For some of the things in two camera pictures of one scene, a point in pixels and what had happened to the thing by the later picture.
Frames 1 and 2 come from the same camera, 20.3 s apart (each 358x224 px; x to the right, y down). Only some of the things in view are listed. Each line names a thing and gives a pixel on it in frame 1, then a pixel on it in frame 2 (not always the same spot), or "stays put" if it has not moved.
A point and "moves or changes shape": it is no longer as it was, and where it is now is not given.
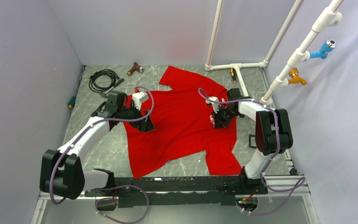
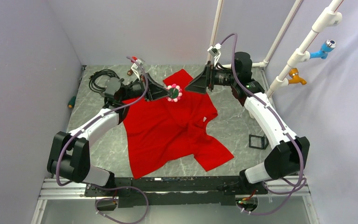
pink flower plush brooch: (212, 121) -> (176, 93)
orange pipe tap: (293, 73) stays put
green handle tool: (71, 103) stays put
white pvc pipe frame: (323, 17) stays put
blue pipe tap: (327, 46) stays put
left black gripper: (144, 125) -> (154, 91)
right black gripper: (219, 122) -> (206, 79)
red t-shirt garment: (181, 117) moves or changes shape
